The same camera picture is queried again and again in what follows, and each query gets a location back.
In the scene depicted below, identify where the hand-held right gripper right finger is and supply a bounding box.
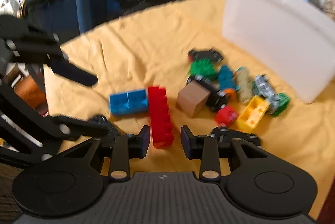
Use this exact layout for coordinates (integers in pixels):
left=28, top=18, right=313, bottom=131
left=180, top=125, right=265, bottom=183

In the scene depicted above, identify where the green snowflake ornament box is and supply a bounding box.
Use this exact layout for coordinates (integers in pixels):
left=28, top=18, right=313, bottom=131
left=269, top=93, right=291, bottom=117

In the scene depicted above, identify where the small red toy brick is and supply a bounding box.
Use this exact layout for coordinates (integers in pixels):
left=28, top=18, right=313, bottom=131
left=215, top=105, right=239, bottom=127

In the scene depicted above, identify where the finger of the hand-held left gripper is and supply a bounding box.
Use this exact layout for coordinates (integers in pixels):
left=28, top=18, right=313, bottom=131
left=0, top=15, right=98, bottom=87
left=0, top=83, right=119, bottom=165

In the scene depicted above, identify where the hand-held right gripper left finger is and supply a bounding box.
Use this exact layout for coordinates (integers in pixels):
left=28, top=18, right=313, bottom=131
left=63, top=125, right=151, bottom=183

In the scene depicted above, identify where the brown cardboard cube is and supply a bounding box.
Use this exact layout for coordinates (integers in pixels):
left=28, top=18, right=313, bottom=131
left=177, top=82, right=211, bottom=118

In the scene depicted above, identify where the grey toy car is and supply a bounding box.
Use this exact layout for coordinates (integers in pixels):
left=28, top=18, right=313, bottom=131
left=253, top=74, right=279, bottom=109

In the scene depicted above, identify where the green toy brick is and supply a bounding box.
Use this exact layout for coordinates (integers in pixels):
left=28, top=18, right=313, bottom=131
left=189, top=59, right=218, bottom=80

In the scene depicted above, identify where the blue toy brick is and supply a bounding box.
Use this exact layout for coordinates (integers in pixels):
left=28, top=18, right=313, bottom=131
left=109, top=89, right=149, bottom=116

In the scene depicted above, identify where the long red toy brick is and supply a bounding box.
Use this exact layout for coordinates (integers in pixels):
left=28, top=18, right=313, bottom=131
left=147, top=86, right=174, bottom=149

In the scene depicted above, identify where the yellow cloth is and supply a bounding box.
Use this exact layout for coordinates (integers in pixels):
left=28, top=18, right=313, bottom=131
left=43, top=0, right=335, bottom=219

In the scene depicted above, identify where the small orange toy piece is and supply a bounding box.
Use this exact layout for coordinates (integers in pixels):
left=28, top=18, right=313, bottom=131
left=225, top=88, right=237, bottom=101

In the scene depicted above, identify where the teal toy brick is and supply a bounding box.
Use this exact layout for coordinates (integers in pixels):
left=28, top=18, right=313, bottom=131
left=218, top=65, right=240, bottom=91

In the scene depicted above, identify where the white plastic container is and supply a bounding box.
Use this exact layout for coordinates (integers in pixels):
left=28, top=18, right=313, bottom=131
left=222, top=0, right=335, bottom=104

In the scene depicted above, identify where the beige toy piece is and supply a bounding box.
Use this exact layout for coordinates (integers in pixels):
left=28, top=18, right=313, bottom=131
left=234, top=67, right=253, bottom=104

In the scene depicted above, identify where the yellow toy brick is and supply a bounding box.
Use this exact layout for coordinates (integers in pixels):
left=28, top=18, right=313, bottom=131
left=236, top=95, right=271, bottom=131

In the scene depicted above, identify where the black toy chassis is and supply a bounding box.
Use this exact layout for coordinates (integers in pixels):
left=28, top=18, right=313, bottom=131
left=188, top=49, right=225, bottom=63
left=211, top=127, right=261, bottom=147
left=187, top=75, right=229, bottom=112

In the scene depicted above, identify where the orange object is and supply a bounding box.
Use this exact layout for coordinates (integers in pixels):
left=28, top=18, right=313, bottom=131
left=16, top=80, right=48, bottom=111

